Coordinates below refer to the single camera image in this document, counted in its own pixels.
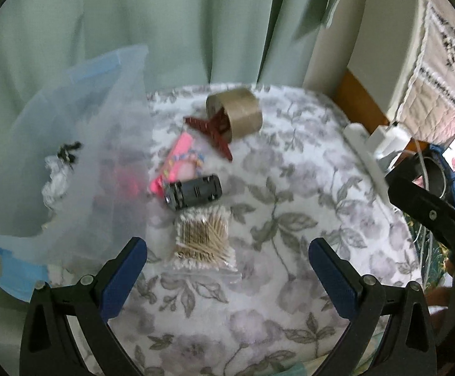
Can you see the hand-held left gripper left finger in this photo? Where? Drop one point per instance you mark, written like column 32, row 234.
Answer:
column 121, row 278

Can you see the floral quilted cover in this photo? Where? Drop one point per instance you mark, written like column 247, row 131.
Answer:
column 439, row 98

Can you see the white padded headboard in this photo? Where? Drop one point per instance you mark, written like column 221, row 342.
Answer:
column 376, row 47

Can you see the black charger plug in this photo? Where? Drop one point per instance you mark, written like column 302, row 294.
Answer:
column 409, row 168

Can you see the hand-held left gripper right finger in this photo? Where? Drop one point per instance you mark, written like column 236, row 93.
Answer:
column 333, row 278

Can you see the brown packing tape roll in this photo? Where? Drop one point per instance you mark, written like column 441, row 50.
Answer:
column 243, row 113

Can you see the green curtain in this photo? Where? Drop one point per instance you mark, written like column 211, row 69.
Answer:
column 172, row 27

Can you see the black round container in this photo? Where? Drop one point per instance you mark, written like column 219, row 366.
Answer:
column 435, row 176

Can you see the grey floral blanket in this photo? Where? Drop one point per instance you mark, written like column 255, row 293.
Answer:
column 270, row 243

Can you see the bag of cotton swabs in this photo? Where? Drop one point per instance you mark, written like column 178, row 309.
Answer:
column 202, row 239

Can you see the clear plastic container blue latches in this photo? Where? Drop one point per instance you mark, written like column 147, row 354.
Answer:
column 114, row 145

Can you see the white power strip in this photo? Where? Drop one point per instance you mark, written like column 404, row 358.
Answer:
column 358, row 141

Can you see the dark red hair claw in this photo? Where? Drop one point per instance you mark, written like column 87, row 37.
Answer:
column 212, row 133

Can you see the white charger plug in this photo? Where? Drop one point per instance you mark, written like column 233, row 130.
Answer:
column 388, row 141

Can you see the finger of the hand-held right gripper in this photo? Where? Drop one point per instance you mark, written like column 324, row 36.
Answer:
column 431, row 215

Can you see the white paper ball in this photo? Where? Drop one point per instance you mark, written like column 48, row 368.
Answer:
column 57, row 180

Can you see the leopard print toothed headband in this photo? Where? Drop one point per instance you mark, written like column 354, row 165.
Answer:
column 69, row 150

